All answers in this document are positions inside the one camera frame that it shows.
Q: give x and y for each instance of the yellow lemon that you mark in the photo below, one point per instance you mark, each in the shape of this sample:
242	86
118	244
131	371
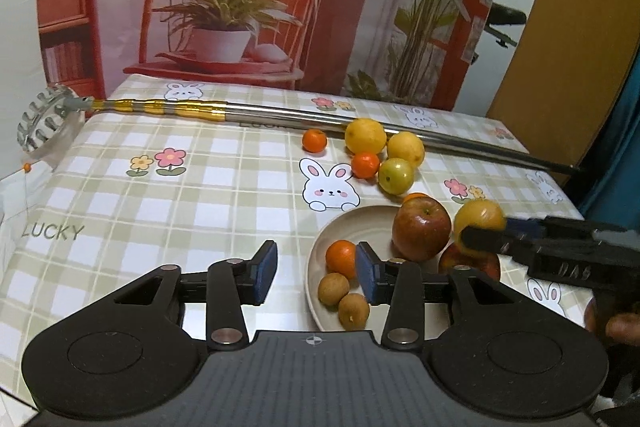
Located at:
405	148
480	214

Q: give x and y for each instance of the small red apple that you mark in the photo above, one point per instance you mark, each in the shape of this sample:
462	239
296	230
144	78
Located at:
480	259

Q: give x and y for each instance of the small orange mandarin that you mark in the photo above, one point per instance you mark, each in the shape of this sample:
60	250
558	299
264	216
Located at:
365	164
340	259
415	197
314	140

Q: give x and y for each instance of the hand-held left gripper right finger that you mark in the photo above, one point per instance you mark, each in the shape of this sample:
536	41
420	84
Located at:
366	277

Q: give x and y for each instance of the person's right hand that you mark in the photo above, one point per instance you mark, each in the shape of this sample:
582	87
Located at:
622	328

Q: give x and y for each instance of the large yellow orange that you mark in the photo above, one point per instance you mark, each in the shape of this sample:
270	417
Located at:
365	136

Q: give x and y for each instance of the brown longan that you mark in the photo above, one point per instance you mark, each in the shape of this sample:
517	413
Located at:
354	311
333	289

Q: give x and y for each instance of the large red apple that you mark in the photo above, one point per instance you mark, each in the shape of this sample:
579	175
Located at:
420	232

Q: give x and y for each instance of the telescopic metal rod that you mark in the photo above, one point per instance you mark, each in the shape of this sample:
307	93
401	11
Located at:
280	116

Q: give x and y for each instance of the beige plate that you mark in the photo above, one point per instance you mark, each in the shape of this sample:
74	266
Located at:
370	222

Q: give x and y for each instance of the teal cloth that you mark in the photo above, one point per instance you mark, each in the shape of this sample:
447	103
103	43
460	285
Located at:
620	157

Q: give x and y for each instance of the wooden board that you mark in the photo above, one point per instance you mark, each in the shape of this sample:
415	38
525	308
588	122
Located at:
575	32

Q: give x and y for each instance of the green apple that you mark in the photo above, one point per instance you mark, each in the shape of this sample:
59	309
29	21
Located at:
396	175

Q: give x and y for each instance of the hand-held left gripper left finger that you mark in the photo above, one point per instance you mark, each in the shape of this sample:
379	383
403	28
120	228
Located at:
265	272

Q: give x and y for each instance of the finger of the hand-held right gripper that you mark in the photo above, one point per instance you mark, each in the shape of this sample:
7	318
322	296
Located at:
525	224
500	243

